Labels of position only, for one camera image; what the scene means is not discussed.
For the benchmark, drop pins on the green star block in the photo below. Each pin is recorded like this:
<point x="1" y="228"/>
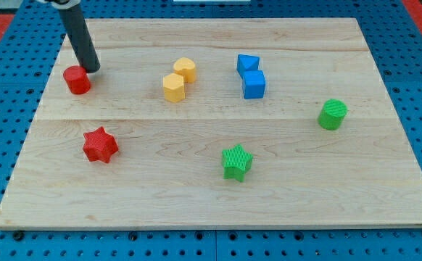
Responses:
<point x="236" y="162"/>

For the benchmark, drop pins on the red star block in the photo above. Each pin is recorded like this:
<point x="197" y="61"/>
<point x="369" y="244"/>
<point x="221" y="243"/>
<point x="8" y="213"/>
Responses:
<point x="99" y="145"/>

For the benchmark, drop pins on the wooden board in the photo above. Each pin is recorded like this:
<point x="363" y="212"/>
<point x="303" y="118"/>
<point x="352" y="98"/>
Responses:
<point x="167" y="173"/>

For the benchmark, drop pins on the yellow hexagon block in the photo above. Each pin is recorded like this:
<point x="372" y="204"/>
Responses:
<point x="173" y="87"/>

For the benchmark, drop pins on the blue cube block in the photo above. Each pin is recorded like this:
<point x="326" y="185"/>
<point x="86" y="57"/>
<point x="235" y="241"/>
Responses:
<point x="253" y="85"/>

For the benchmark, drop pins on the yellow heart block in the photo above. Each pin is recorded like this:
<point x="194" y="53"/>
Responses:
<point x="187" y="68"/>

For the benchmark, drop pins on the blue triangle block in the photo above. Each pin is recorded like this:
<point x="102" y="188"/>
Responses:
<point x="246" y="63"/>

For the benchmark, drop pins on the green cylinder block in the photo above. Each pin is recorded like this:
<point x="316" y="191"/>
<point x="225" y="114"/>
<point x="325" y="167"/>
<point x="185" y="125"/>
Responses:
<point x="332" y="114"/>

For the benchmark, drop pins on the red cylinder block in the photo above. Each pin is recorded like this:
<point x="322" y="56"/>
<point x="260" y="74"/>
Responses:
<point x="77" y="80"/>

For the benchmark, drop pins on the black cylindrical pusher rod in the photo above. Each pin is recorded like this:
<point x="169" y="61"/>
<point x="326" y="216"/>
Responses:
<point x="79" y="36"/>

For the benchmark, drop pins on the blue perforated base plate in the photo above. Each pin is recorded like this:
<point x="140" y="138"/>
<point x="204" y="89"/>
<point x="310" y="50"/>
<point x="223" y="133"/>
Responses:
<point x="28" y="51"/>

